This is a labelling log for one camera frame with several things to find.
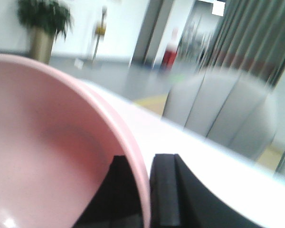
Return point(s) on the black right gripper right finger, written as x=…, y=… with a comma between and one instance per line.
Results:
x=180, y=200

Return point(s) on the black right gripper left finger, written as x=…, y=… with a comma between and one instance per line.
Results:
x=116, y=204

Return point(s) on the pink bowl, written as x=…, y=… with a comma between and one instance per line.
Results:
x=58, y=139

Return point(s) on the left beige upholstered chair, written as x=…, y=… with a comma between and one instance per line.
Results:
x=229, y=107

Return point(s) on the red trash bin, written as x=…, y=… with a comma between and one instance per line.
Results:
x=170, y=51

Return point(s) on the grey pleated curtain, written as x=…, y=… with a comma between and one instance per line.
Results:
x=250, y=37

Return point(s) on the potted green plant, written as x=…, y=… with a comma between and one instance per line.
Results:
x=47, y=19

